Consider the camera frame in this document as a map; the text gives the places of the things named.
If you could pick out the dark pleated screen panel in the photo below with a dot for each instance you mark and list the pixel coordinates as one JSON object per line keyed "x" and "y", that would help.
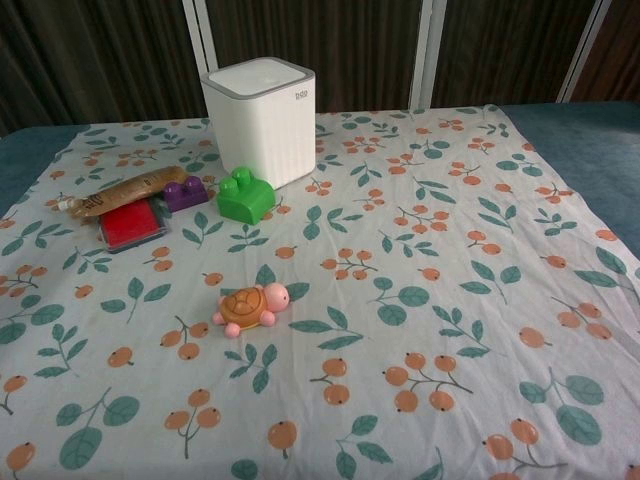
{"x": 505, "y": 50}
{"x": 90, "y": 60}
{"x": 320, "y": 35}
{"x": 620, "y": 55}

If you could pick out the purple toy building block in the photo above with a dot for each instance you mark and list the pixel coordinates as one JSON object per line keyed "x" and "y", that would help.
{"x": 186, "y": 196}

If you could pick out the floral print tablecloth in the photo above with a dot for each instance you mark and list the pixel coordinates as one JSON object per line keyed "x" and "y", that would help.
{"x": 400, "y": 300}

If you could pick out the green toy building block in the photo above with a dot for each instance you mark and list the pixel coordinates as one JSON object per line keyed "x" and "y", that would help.
{"x": 245, "y": 197}

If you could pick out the white square lidded bin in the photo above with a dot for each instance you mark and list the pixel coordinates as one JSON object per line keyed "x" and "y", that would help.
{"x": 260, "y": 130}

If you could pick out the small orange object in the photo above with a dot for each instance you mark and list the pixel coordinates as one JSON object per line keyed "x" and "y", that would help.
{"x": 245, "y": 306}

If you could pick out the white screen frame post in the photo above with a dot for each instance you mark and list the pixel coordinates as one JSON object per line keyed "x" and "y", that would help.
{"x": 196, "y": 35}
{"x": 429, "y": 50}
{"x": 585, "y": 50}

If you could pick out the brown sauce pouch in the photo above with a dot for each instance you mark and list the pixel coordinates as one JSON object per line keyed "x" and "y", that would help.
{"x": 125, "y": 190}

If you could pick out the red ink pad box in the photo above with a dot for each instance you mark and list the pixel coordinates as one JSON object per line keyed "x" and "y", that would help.
{"x": 131, "y": 227}

